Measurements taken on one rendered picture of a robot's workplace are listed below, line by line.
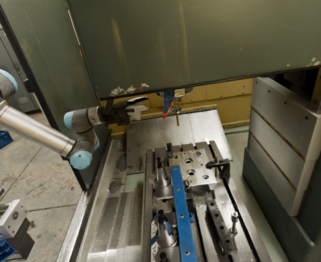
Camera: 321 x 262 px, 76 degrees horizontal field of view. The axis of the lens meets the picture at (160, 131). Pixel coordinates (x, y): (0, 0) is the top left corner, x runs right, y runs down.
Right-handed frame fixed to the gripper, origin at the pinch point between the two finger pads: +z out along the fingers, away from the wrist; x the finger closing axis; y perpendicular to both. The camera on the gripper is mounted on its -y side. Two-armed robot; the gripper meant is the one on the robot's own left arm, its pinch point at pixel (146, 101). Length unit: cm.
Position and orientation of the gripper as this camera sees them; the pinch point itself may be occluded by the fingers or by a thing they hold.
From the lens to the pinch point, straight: 85.8
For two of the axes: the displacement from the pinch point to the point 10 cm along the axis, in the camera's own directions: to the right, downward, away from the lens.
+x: 0.3, 5.2, -8.6
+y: 1.8, 8.4, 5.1
